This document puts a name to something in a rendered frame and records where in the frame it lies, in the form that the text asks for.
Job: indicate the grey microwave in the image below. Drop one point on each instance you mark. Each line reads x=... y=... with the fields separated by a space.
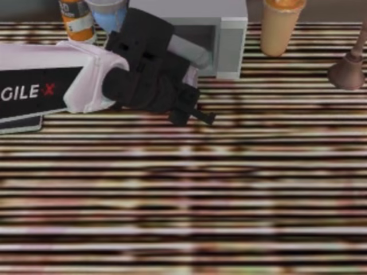
x=229 y=43

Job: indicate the tall tan cup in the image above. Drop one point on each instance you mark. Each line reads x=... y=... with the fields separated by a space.
x=279 y=28

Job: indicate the blue translucent cup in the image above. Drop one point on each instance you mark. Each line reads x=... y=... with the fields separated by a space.
x=107 y=17

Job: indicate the orange labelled bottle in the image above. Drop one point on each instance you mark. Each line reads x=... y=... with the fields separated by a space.
x=77 y=25

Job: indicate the brown plunger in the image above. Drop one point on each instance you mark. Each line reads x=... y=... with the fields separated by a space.
x=348 y=71

